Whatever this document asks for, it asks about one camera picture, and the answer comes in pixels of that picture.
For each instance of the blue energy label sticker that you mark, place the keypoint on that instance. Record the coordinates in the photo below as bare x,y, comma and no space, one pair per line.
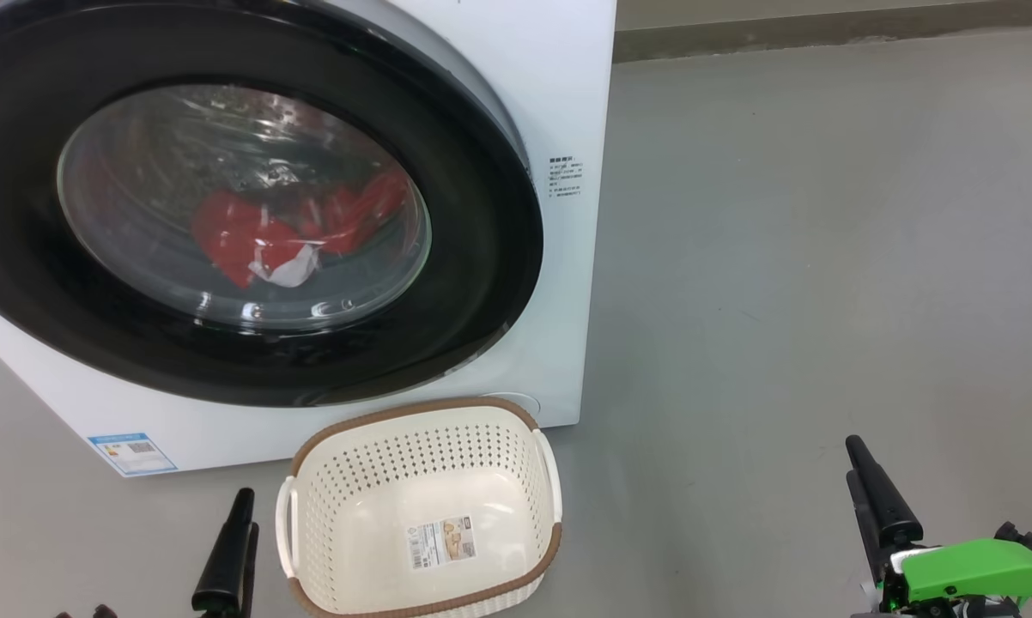
134,453

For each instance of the red and white garment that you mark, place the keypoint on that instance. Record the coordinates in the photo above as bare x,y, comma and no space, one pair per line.
233,232

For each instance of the white front-load washing machine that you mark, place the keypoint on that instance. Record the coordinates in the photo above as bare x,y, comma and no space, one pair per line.
559,77

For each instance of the product label sticker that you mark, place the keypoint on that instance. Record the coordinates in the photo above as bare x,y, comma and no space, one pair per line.
441,542

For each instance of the cream perforated basket brown rim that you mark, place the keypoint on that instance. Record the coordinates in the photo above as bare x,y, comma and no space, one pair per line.
370,515

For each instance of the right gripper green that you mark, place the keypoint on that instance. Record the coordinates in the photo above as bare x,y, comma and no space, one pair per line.
971,571

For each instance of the round filter cover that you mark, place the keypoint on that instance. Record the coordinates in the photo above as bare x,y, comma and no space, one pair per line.
520,402

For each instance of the black-rimmed glass washer door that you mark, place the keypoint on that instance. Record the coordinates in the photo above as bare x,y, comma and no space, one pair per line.
482,257

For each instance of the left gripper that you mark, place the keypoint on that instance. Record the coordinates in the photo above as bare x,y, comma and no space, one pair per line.
102,613

